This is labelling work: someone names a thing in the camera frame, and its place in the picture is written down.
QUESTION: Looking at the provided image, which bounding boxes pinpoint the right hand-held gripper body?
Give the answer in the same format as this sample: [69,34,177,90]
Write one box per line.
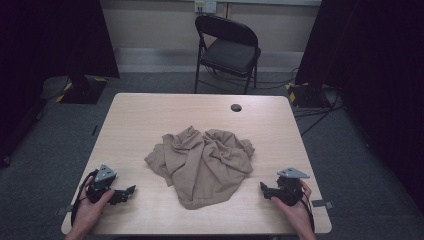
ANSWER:
[272,167,311,207]

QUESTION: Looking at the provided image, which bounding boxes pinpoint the person's right hand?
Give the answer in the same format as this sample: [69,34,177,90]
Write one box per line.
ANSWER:
[270,179,314,232]

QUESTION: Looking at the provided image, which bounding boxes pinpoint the person's left hand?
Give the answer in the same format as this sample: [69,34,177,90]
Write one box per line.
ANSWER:
[74,186,116,232]

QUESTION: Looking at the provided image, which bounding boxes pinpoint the grey tape tab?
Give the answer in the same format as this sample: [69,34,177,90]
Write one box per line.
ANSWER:
[55,204,75,216]
[311,199,335,210]

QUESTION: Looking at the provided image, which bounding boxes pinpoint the black stand base yellow tape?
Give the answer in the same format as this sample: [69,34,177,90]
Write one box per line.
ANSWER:
[55,75,109,105]
[284,81,335,109]

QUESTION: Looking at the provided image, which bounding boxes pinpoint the black curtain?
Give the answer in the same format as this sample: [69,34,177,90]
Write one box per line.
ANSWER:
[294,0,424,215]
[0,0,121,168]

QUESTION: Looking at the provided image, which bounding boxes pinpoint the black folding chair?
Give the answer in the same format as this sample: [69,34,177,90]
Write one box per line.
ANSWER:
[194,13,262,96]

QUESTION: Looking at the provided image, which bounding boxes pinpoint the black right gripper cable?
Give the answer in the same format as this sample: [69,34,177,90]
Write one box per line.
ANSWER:
[299,188,316,234]

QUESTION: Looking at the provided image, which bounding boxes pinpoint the black floor cables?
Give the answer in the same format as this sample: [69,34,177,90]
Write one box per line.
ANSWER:
[256,66,345,138]

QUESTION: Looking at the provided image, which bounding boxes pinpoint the white wall outlet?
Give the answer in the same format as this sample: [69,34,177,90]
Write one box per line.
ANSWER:
[194,0,218,15]

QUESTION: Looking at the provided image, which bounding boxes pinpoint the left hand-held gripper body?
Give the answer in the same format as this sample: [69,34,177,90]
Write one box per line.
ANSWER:
[85,163,118,205]

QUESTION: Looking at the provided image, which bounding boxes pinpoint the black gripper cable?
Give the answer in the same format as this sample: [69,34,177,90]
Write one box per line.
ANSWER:
[299,188,316,234]
[70,169,100,228]

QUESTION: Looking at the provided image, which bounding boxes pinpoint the beige shorts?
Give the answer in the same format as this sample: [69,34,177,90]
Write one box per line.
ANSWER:
[143,125,256,211]

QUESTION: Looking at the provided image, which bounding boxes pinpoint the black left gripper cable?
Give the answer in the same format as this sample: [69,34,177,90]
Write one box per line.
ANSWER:
[70,169,100,228]

